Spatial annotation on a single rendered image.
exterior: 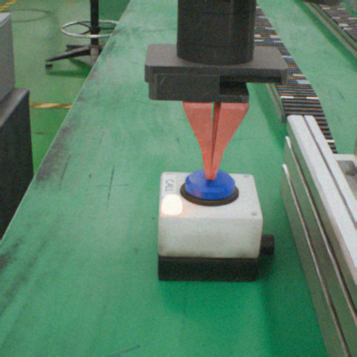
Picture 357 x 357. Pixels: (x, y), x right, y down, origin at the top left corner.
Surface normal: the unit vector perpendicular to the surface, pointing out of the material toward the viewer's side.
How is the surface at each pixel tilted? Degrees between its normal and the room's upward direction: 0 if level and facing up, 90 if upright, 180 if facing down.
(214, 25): 90
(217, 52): 89
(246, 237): 90
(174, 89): 89
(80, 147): 0
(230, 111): 111
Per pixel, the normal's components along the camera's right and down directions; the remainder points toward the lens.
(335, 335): -1.00, -0.03
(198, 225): 0.00, 0.43
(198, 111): -0.01, 0.72
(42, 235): 0.03, -0.90
